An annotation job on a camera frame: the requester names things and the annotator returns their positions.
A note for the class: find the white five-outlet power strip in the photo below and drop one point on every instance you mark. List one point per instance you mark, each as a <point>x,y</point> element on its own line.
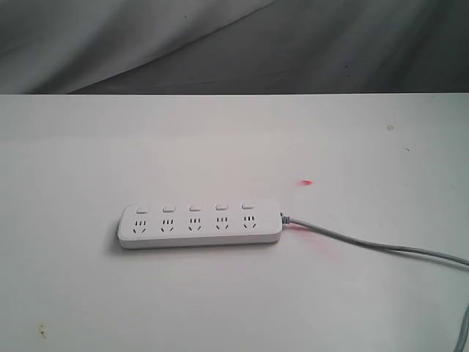
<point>200,223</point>

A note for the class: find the grey backdrop cloth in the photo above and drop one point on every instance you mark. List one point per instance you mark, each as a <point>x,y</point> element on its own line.
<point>233,47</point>

